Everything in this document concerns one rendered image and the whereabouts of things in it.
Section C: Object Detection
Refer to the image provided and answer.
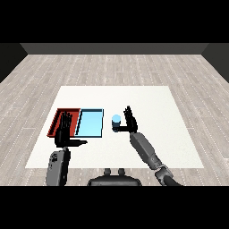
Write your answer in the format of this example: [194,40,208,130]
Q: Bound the light blue shallow open box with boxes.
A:
[73,107,105,139]

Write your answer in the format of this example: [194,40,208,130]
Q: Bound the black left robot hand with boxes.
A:
[55,111,89,148]

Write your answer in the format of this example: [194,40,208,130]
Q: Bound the small blue can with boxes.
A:
[111,114,123,133]

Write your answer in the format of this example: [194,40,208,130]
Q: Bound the red shallow open box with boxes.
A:
[47,107,81,139]

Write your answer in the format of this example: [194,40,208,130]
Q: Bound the dark grey robot body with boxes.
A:
[87,168,142,187]

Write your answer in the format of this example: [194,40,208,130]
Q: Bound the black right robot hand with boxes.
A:
[114,106,139,134]

